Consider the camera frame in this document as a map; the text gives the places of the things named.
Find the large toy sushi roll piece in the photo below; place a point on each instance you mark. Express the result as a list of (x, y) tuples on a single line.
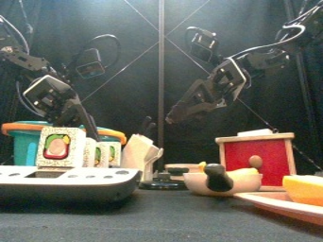
[(60, 146)]

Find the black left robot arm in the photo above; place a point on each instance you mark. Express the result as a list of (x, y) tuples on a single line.
[(20, 60)]

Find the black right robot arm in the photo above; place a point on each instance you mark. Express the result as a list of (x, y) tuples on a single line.
[(290, 38)]

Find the teal basket with orange rim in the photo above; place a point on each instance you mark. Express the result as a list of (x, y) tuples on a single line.
[(23, 141)]

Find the grey plastic tray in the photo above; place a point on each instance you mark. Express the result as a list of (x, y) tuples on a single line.
[(67, 184)]

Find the red wooden box with knob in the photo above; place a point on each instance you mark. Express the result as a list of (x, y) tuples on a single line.
[(260, 157)]

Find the black round base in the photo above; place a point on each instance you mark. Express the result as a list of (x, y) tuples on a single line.
[(161, 184)]

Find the yellow toy banana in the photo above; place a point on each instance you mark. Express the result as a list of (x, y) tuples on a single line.
[(243, 171)]

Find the white bowl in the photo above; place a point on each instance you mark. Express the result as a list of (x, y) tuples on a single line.
[(248, 184)]

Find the orange toy cheese wedge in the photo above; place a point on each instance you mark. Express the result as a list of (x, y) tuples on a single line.
[(304, 189)]

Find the black metal frame pole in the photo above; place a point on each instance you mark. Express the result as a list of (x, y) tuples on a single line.
[(160, 78)]

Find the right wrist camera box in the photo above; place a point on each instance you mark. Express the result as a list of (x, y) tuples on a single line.
[(203, 44)]

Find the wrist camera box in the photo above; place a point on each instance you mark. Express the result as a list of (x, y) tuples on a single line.
[(89, 65), (203, 44)]

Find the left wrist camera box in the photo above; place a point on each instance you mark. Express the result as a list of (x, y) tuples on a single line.
[(89, 65)]

